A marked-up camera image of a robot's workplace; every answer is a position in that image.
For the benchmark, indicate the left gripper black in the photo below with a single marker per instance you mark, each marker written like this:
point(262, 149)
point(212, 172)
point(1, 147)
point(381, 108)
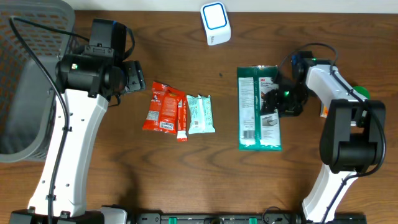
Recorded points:
point(138, 81)

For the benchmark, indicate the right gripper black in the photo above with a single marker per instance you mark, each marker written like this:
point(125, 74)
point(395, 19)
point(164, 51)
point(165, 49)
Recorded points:
point(272, 99)

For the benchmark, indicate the green white wipes pack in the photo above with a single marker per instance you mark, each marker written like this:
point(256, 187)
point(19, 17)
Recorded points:
point(257, 132)

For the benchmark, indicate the red snack bag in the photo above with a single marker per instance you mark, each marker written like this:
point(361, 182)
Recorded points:
point(163, 111)

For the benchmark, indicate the small orange box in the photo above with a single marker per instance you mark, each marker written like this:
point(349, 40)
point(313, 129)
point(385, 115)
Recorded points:
point(323, 111)

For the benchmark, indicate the light teal snack pack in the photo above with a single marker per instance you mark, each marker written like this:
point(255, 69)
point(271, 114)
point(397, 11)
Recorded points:
point(201, 116)

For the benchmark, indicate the green lid jar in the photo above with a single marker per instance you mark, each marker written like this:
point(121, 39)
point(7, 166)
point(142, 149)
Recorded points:
point(363, 91)

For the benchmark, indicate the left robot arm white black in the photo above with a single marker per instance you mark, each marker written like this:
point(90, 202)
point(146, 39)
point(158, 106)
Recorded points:
point(86, 82)

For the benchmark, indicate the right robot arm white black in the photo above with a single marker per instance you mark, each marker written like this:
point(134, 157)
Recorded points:
point(353, 141)

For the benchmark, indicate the grey plastic shopping basket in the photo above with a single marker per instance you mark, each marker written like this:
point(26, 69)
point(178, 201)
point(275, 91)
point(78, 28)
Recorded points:
point(27, 99)

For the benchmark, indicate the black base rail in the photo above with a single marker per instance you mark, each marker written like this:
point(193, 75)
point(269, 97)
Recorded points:
point(270, 218)

